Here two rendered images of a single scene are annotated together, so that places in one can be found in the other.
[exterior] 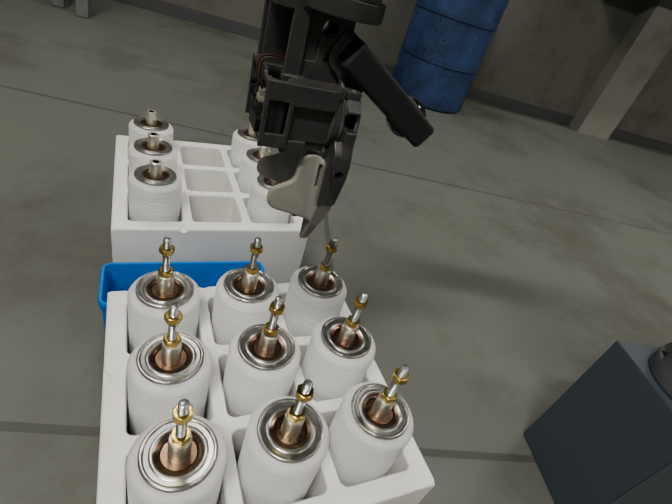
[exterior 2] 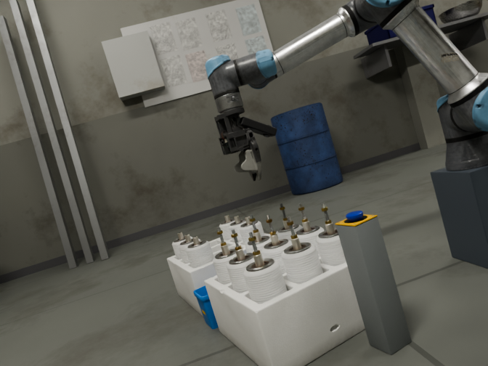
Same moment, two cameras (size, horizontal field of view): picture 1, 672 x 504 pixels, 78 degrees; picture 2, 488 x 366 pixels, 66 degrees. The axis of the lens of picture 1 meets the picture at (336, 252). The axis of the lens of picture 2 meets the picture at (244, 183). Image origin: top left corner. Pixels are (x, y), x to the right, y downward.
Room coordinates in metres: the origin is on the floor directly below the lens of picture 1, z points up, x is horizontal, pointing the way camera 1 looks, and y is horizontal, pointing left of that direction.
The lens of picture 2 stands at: (-0.73, -0.07, 0.54)
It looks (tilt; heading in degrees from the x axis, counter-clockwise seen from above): 4 degrees down; 8
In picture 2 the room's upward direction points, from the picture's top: 17 degrees counter-clockwise
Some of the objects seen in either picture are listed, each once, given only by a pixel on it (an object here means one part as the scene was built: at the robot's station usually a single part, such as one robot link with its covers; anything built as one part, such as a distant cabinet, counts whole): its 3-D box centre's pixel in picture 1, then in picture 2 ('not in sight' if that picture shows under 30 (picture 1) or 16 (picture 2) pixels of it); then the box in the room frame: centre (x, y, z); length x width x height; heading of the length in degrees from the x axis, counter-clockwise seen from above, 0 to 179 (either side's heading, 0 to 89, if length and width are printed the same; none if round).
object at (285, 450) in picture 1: (290, 429); (297, 248); (0.27, -0.02, 0.25); 0.08 x 0.08 x 0.01
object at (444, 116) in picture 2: not in sight; (461, 112); (0.51, -0.60, 0.47); 0.13 x 0.12 x 0.14; 2
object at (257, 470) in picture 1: (275, 467); (306, 279); (0.27, -0.02, 0.16); 0.10 x 0.10 x 0.18
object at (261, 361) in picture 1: (266, 346); (276, 244); (0.37, 0.05, 0.25); 0.08 x 0.08 x 0.01
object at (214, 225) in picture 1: (204, 211); (225, 266); (0.83, 0.34, 0.09); 0.39 x 0.39 x 0.18; 32
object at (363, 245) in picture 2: not in sight; (373, 282); (0.16, -0.17, 0.16); 0.07 x 0.07 x 0.31; 32
